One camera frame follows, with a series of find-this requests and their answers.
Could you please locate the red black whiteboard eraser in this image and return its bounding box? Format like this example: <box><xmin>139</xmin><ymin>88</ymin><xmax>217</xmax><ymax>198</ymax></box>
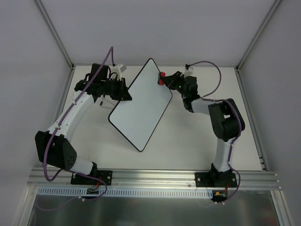
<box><xmin>158</xmin><ymin>72</ymin><xmax>166</xmax><ymax>85</ymax></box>

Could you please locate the white whiteboard black frame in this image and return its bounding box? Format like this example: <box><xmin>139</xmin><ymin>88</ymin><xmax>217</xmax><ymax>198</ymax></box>
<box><xmin>108</xmin><ymin>58</ymin><xmax>173</xmax><ymax>152</ymax></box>

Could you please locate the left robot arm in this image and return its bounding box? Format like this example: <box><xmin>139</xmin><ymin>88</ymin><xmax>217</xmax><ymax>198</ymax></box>
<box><xmin>35</xmin><ymin>64</ymin><xmax>132</xmax><ymax>184</ymax></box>

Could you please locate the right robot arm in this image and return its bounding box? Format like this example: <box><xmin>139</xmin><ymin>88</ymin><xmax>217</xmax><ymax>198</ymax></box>
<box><xmin>158</xmin><ymin>72</ymin><xmax>245</xmax><ymax>188</ymax></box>

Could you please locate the white wire whiteboard stand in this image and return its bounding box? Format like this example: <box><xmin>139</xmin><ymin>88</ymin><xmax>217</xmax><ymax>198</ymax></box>
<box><xmin>100</xmin><ymin>95</ymin><xmax>117</xmax><ymax>106</ymax></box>

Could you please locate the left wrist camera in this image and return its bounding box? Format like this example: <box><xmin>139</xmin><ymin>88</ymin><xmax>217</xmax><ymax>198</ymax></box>
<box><xmin>111</xmin><ymin>64</ymin><xmax>127</xmax><ymax>80</ymax></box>

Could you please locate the left aluminium frame post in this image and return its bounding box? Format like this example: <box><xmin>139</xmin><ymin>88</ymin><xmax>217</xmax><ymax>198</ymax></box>
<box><xmin>33</xmin><ymin>0</ymin><xmax>74</xmax><ymax>69</ymax></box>

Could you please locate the aluminium frame post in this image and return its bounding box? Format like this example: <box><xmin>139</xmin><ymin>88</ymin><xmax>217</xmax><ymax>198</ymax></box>
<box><xmin>236</xmin><ymin>0</ymin><xmax>282</xmax><ymax>71</ymax></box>
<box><xmin>33</xmin><ymin>0</ymin><xmax>74</xmax><ymax>69</ymax></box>

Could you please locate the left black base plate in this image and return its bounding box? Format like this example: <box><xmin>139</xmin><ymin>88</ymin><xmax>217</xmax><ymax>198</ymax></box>
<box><xmin>71</xmin><ymin>170</ymin><xmax>113</xmax><ymax>186</ymax></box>

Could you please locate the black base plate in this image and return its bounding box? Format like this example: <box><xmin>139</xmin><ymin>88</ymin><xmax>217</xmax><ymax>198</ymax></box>
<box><xmin>71</xmin><ymin>170</ymin><xmax>113</xmax><ymax>186</ymax></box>
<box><xmin>195</xmin><ymin>171</ymin><xmax>238</xmax><ymax>188</ymax></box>

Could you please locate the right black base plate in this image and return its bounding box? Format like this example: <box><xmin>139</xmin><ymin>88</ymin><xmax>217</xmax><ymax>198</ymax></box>
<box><xmin>195</xmin><ymin>171</ymin><xmax>238</xmax><ymax>188</ymax></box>

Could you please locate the right side aluminium rail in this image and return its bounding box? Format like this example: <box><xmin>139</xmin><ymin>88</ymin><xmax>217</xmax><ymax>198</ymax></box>
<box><xmin>235</xmin><ymin>68</ymin><xmax>269</xmax><ymax>171</ymax></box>

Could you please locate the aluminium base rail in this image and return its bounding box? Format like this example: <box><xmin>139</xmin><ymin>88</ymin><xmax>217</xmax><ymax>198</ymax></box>
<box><xmin>27</xmin><ymin>168</ymin><xmax>282</xmax><ymax>191</ymax></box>

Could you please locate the right aluminium frame post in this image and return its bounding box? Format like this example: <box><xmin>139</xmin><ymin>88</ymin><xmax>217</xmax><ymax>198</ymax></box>
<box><xmin>236</xmin><ymin>0</ymin><xmax>282</xmax><ymax>71</ymax></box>

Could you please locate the white slotted cable duct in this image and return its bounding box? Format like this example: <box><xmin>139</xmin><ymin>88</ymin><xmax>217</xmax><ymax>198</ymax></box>
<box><xmin>37</xmin><ymin>186</ymin><xmax>213</xmax><ymax>199</ymax></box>

